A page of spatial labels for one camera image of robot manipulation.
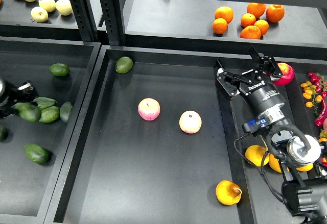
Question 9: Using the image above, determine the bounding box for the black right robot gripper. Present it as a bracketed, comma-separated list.
[214, 46, 286, 116]

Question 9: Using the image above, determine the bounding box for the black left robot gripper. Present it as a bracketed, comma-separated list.
[1, 78, 39, 118]

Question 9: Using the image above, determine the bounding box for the dark green avocado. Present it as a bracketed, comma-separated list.
[59, 102, 73, 124]
[14, 103, 41, 122]

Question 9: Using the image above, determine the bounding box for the yellow pear with brown stem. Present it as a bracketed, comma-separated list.
[216, 180, 242, 206]

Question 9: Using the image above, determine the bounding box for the light green avocado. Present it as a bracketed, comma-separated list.
[39, 106, 60, 123]

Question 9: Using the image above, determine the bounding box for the green avocado top left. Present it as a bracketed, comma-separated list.
[49, 63, 70, 77]

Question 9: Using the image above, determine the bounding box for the dark avocado at left edge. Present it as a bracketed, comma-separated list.
[0, 125, 8, 140]

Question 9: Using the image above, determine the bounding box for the green avocado lower left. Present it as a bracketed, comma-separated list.
[24, 143, 50, 164]

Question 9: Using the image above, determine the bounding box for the green avocado in centre tray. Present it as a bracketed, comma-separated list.
[115, 56, 133, 73]

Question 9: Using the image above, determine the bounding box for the large red apple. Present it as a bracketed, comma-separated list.
[272, 62, 295, 86]

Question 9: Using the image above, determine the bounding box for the orange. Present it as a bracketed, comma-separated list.
[241, 13, 256, 28]
[254, 19, 269, 36]
[247, 3, 266, 18]
[215, 6, 233, 24]
[212, 18, 228, 35]
[266, 4, 285, 23]
[240, 26, 261, 39]

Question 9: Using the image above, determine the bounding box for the black metal shelf rack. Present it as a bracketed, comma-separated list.
[1, 0, 326, 60]

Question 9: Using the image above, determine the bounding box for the cherry tomato bunch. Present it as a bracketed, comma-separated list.
[300, 72, 326, 108]

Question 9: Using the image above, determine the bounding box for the pale pink apple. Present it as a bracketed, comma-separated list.
[179, 110, 202, 134]

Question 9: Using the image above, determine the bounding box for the red chili pepper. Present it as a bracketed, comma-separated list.
[314, 98, 326, 127]

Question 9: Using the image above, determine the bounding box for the black left tray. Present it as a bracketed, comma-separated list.
[1, 37, 101, 223]

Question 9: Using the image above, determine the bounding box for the black tray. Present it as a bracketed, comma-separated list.
[45, 46, 256, 223]
[214, 55, 327, 224]
[1, 37, 101, 223]

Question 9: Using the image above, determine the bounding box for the pink red apple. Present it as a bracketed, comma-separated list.
[138, 97, 160, 121]

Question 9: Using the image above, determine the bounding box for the black centre tray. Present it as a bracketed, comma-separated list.
[45, 46, 256, 223]

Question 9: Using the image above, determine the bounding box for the black right tray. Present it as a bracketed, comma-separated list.
[214, 55, 327, 224]

